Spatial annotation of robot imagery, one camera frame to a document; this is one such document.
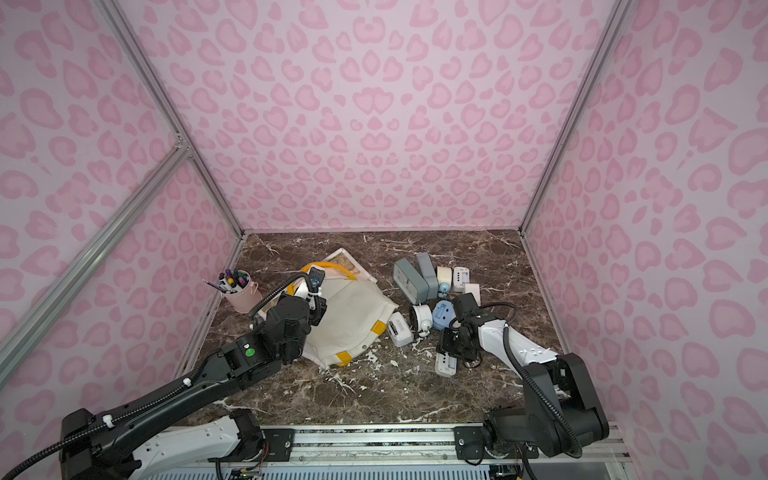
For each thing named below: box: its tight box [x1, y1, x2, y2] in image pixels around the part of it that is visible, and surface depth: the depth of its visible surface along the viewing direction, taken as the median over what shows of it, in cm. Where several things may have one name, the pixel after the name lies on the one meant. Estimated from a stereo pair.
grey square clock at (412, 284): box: [392, 258, 429, 305], surface depth 97 cm
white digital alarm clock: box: [434, 352, 457, 378], surface depth 85 cm
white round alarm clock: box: [413, 304, 433, 337], surface depth 90 cm
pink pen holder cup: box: [218, 269, 263, 313], surface depth 92 cm
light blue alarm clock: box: [432, 300, 457, 330], surface depth 95 cm
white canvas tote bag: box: [303, 248, 399, 367], surface depth 90 cm
